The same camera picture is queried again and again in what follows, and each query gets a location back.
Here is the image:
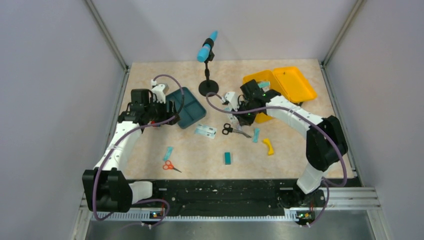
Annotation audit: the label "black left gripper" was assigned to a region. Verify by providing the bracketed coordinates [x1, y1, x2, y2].
[144, 96, 181, 125]

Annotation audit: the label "cluster of teal sachets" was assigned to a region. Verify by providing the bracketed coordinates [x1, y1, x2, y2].
[258, 81, 271, 92]

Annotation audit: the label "white printed packet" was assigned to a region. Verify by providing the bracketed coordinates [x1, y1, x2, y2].
[224, 107, 239, 125]

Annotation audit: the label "teal sachet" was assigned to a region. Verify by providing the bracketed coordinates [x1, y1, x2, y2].
[163, 146, 174, 162]
[252, 128, 260, 143]

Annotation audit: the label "black handled bandage shears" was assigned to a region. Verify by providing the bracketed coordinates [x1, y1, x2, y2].
[221, 123, 252, 138]

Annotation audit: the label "white teal label packet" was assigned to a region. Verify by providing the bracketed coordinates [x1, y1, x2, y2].
[194, 124, 217, 139]

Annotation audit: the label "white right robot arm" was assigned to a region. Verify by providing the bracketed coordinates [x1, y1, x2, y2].
[235, 80, 348, 206]

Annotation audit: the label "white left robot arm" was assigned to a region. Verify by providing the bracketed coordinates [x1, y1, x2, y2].
[82, 84, 180, 213]

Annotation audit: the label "yellow medicine kit box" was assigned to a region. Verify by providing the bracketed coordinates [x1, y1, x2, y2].
[242, 66, 317, 104]

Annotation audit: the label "yellow curved plastic piece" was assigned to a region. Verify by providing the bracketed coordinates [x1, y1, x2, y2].
[262, 138, 275, 156]

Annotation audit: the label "teal divided tray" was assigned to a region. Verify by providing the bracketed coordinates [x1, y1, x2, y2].
[166, 87, 207, 129]

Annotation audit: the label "small orange scissors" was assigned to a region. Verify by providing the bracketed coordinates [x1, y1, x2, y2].
[162, 160, 182, 173]

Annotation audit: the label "teal rectangular block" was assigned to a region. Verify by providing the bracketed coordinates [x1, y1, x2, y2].
[224, 152, 232, 165]

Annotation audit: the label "blue microphone on stand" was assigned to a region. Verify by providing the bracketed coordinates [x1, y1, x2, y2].
[196, 30, 219, 97]

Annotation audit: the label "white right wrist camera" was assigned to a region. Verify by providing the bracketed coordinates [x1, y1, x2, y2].
[222, 91, 239, 112]

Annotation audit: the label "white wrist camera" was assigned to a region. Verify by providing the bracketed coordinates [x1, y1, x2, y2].
[150, 79, 169, 104]
[222, 91, 239, 112]

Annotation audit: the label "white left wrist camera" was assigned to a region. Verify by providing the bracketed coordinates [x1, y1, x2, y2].
[150, 79, 169, 104]

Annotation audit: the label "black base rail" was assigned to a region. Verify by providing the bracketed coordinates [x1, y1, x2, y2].
[121, 178, 362, 220]

